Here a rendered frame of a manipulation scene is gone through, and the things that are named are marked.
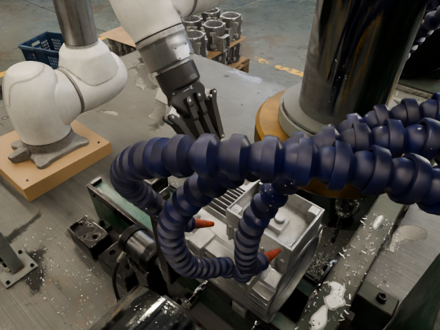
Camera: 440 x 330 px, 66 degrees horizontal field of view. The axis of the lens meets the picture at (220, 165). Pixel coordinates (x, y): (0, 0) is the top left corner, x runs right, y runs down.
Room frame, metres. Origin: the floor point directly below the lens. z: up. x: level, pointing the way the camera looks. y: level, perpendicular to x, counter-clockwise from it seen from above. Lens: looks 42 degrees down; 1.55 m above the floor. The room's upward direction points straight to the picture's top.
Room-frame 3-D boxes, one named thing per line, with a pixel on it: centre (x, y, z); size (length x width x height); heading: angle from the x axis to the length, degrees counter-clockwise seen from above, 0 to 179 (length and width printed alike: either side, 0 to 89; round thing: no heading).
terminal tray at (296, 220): (0.35, -0.09, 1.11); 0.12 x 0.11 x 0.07; 50
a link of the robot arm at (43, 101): (0.89, 0.55, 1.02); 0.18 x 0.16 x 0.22; 142
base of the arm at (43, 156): (0.86, 0.57, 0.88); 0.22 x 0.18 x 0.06; 142
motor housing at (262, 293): (0.37, -0.06, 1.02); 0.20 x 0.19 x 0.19; 50
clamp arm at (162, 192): (0.32, 0.09, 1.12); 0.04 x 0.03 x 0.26; 51
